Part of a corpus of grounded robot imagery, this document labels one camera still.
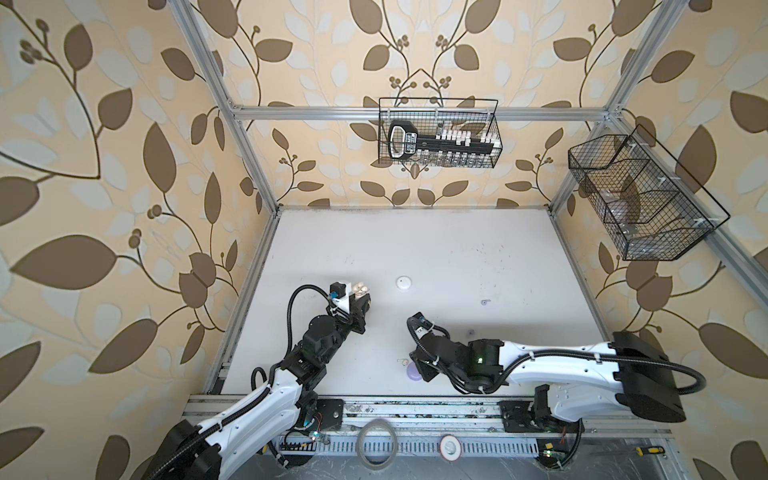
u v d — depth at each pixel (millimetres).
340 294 680
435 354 556
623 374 422
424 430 737
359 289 805
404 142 844
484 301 945
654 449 693
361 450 705
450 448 696
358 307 720
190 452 416
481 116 911
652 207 724
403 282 990
